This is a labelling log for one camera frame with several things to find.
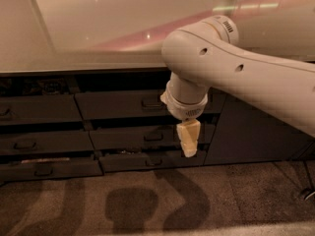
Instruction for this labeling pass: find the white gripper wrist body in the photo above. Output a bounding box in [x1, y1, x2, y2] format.
[160, 81, 209, 121]

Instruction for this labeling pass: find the dark cabinet door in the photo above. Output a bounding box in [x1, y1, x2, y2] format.
[205, 95, 314, 165]

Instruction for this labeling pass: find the dark drawer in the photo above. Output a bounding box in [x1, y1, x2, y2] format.
[0, 158, 102, 182]
[0, 94, 81, 126]
[99, 150, 207, 172]
[89, 123, 217, 151]
[74, 88, 227, 121]
[0, 131, 94, 155]

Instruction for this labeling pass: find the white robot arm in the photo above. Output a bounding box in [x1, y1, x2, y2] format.
[160, 15, 315, 157]

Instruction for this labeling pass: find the black caster wheel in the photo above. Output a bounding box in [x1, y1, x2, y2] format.
[300, 188, 315, 201]

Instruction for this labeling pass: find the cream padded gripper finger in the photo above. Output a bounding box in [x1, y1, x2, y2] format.
[176, 119, 201, 157]

